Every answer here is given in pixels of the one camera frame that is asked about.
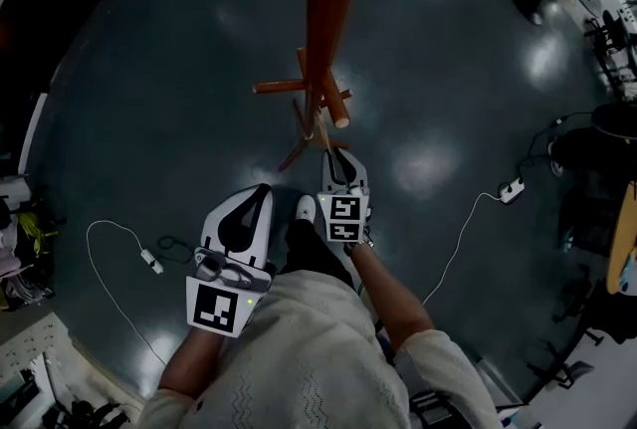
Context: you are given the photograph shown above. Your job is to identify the person's black trouser leg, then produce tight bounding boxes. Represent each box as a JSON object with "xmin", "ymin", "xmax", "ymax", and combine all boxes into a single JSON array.
[{"xmin": 282, "ymin": 216, "xmax": 358, "ymax": 290}]

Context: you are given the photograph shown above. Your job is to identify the person's left forearm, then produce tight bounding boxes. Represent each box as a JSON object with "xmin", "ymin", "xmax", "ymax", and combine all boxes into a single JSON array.
[{"xmin": 157, "ymin": 327, "xmax": 231, "ymax": 399}]

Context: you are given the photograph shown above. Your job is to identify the silver wristwatch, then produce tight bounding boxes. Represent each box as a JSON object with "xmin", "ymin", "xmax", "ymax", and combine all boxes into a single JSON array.
[{"xmin": 343, "ymin": 229, "xmax": 376, "ymax": 256}]

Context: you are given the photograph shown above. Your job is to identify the white power strip with cable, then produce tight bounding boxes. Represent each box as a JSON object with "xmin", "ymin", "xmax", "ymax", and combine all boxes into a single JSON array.
[
  {"xmin": 421, "ymin": 177, "xmax": 527, "ymax": 308},
  {"xmin": 85, "ymin": 218, "xmax": 169, "ymax": 367}
]

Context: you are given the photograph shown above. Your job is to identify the black cable loop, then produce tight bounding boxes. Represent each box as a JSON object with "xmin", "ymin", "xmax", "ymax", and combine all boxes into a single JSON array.
[{"xmin": 156, "ymin": 235, "xmax": 196, "ymax": 265}]

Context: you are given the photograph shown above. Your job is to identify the person's white shoe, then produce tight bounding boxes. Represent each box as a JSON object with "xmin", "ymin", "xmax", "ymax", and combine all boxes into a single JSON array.
[{"xmin": 294, "ymin": 193, "xmax": 319, "ymax": 224}]

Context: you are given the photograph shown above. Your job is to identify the wooden clothes hanger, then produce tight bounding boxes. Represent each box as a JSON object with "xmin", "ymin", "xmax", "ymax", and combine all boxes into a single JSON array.
[{"xmin": 312, "ymin": 110, "xmax": 349, "ymax": 184}]

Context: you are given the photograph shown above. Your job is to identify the yellow strap bundle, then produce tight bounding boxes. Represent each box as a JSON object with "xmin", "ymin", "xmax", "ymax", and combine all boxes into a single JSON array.
[{"xmin": 17, "ymin": 210, "xmax": 60, "ymax": 259}]

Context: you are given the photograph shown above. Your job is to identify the person's cream knit shirt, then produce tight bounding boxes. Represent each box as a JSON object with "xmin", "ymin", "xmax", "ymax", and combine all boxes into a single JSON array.
[{"xmin": 137, "ymin": 269, "xmax": 500, "ymax": 429}]

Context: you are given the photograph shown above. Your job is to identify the round wooden table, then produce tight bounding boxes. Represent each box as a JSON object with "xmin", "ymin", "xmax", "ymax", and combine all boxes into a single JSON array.
[{"xmin": 605, "ymin": 179, "xmax": 637, "ymax": 297}]

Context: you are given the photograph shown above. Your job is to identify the black power cable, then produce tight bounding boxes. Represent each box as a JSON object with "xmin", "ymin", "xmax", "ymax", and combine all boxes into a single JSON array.
[{"xmin": 516, "ymin": 109, "xmax": 594, "ymax": 180}]

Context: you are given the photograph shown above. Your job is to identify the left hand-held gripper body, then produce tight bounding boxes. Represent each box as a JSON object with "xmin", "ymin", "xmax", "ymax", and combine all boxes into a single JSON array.
[{"xmin": 185, "ymin": 245, "xmax": 276, "ymax": 339}]

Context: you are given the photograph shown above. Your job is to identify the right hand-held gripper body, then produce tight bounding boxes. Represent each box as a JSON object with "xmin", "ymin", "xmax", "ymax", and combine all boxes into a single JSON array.
[{"xmin": 317, "ymin": 185, "xmax": 372, "ymax": 244}]

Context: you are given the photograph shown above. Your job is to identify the person's right forearm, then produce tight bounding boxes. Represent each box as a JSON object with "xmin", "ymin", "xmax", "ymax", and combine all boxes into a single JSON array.
[{"xmin": 346, "ymin": 241, "xmax": 435, "ymax": 354}]

